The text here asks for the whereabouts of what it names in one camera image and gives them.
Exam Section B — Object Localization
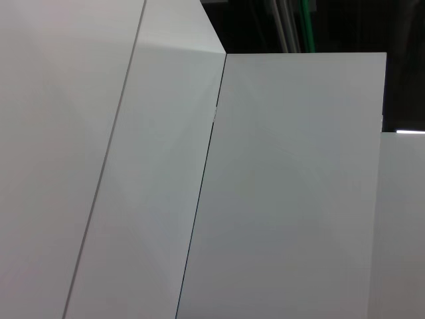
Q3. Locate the green pipe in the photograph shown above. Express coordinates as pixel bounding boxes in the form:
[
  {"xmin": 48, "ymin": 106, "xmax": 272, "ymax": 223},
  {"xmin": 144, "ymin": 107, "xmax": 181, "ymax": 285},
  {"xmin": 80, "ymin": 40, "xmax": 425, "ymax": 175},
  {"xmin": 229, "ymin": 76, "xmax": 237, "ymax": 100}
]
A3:
[{"xmin": 298, "ymin": 0, "xmax": 317, "ymax": 54}]

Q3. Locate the grey pipe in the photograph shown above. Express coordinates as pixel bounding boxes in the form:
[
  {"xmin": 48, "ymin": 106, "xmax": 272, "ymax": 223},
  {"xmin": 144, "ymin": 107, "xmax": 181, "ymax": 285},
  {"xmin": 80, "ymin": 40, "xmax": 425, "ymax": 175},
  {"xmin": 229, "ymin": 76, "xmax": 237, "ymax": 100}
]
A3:
[{"xmin": 272, "ymin": 0, "xmax": 290, "ymax": 54}]

